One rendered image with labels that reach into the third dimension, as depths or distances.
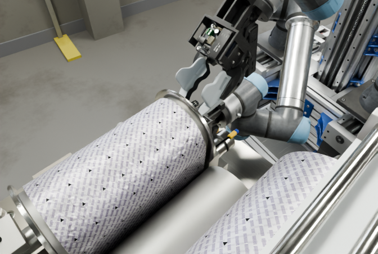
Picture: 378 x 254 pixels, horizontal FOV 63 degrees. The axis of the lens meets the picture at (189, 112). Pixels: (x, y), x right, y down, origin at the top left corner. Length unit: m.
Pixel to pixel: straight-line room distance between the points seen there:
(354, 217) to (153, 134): 0.28
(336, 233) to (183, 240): 0.24
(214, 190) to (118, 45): 2.55
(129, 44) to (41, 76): 0.80
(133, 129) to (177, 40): 2.52
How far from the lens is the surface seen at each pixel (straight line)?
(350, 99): 1.34
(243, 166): 0.91
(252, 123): 0.83
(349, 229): 0.26
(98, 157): 0.43
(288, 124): 0.84
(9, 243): 0.44
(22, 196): 0.45
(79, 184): 0.42
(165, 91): 0.50
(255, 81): 0.79
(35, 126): 2.41
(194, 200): 0.47
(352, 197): 0.28
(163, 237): 0.45
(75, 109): 2.42
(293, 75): 0.89
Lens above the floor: 1.66
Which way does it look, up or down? 47 degrees down
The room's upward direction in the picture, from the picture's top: straight up
